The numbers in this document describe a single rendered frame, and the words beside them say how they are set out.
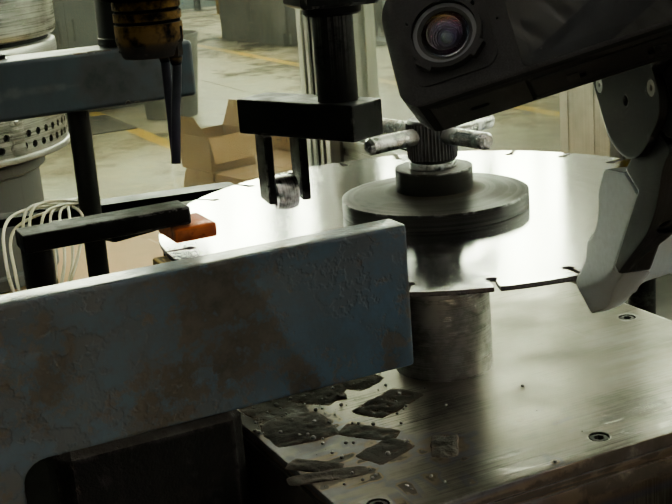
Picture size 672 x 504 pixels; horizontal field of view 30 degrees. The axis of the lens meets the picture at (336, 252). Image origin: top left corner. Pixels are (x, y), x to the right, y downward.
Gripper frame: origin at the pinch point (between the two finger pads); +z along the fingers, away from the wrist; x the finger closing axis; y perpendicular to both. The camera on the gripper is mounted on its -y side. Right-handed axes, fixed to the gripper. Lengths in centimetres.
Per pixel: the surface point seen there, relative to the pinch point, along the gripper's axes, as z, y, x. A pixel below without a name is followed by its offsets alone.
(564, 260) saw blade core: 7.0, 2.7, -2.0
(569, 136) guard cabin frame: 69, 33, 30
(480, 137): 12.2, 1.9, 7.2
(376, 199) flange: 17.4, -3.4, 6.3
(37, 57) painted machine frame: 26.4, -21.6, 22.5
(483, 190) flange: 16.2, 2.7, 5.6
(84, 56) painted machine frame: 26.8, -18.6, 22.5
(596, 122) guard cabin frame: 64, 34, 29
